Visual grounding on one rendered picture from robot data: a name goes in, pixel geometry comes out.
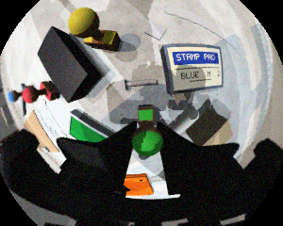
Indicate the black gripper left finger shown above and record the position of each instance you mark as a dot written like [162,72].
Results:
[112,154]

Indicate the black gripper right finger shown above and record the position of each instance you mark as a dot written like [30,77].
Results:
[181,159]

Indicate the yellow stamp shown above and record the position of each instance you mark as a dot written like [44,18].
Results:
[84,23]

